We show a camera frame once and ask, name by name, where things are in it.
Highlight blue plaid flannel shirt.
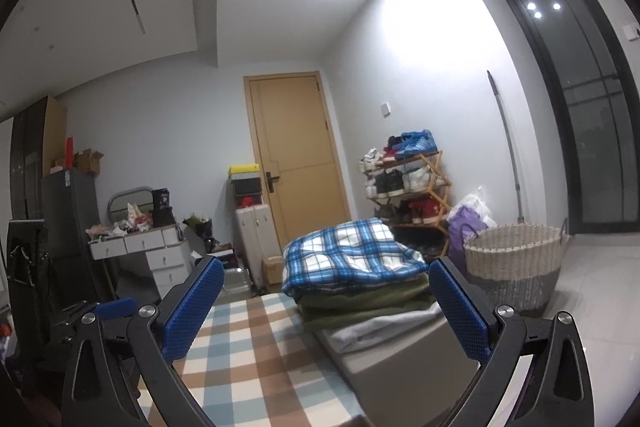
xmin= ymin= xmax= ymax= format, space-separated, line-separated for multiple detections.
xmin=282 ymin=218 xmax=428 ymax=298

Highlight silver aluminium suitcase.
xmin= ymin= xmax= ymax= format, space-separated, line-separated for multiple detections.
xmin=218 ymin=267 xmax=253 ymax=303

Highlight white desk with drawers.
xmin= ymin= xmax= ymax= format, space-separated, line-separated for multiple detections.
xmin=89 ymin=225 xmax=193 ymax=301

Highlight grey padded bench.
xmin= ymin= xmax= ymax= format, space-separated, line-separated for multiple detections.
xmin=316 ymin=317 xmax=478 ymax=426

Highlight woven laundry basket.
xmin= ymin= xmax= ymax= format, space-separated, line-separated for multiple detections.
xmin=463 ymin=223 xmax=570 ymax=317

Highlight checked bed blanket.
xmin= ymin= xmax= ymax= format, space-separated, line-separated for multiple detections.
xmin=134 ymin=290 xmax=371 ymax=427

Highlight cardboard box on floor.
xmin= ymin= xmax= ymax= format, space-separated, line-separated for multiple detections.
xmin=262 ymin=256 xmax=283 ymax=286

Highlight purple bag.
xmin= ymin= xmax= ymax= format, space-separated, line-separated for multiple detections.
xmin=447 ymin=206 xmax=487 ymax=275

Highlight white narrow cabinet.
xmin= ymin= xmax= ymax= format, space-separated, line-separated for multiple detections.
xmin=235 ymin=204 xmax=282 ymax=289

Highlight white folded garment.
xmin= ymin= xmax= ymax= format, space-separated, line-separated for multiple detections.
xmin=321 ymin=303 xmax=442 ymax=355

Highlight black refrigerator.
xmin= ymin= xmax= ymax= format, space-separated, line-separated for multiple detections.
xmin=41 ymin=169 xmax=111 ymax=307

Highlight olive green folded jacket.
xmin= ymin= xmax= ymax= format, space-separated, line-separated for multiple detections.
xmin=296 ymin=273 xmax=436 ymax=332

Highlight cardboard box on refrigerator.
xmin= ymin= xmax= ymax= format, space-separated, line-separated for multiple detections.
xmin=74 ymin=148 xmax=104 ymax=176

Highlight stacked shoe boxes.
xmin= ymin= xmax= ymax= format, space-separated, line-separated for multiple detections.
xmin=228 ymin=164 xmax=262 ymax=208

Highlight wooden shoe rack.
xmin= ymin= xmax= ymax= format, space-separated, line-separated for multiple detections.
xmin=358 ymin=129 xmax=451 ymax=260

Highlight wooden door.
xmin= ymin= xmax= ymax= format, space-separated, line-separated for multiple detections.
xmin=244 ymin=72 xmax=352 ymax=246

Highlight dark tall wardrobe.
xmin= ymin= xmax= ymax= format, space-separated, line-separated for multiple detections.
xmin=10 ymin=96 xmax=67 ymax=220

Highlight black framed glass door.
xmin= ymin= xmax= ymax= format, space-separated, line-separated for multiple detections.
xmin=506 ymin=0 xmax=639 ymax=234

